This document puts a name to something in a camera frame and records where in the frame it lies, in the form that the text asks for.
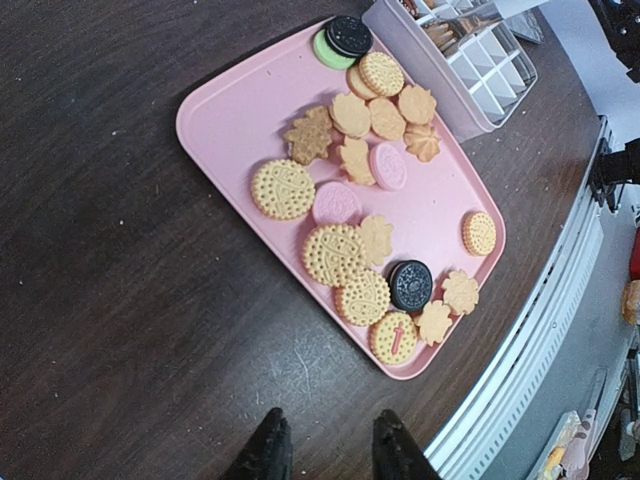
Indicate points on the black sandwich cookie lower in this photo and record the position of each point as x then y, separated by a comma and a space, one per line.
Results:
411, 285

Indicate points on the round tan cookie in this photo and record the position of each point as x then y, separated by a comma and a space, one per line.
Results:
381, 73
479, 233

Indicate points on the round tan cookie bottom right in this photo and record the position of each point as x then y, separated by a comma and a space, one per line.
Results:
479, 233

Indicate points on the tan swirl cookie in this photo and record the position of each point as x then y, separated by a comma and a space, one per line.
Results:
422, 142

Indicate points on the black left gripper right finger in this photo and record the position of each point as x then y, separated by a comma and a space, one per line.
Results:
395, 453

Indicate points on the pink plastic tray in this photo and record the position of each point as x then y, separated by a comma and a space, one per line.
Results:
235, 122

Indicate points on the green round cookie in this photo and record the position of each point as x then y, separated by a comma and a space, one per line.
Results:
327, 56

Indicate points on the black sandwich cookie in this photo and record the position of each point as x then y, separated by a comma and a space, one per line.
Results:
411, 285
348, 36

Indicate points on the pink round cookie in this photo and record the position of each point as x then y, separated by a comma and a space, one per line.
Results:
388, 167
335, 203

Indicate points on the flower shaped tan cookie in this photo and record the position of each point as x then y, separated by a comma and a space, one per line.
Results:
460, 292

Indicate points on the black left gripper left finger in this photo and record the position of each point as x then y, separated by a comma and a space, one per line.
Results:
268, 454

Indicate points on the black sandwich cookie top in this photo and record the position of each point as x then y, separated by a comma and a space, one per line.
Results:
348, 36

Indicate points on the brown leaf shaped cookie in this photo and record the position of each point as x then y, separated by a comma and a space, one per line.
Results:
310, 137

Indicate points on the white divided cookie tin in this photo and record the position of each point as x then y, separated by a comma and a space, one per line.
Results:
479, 86

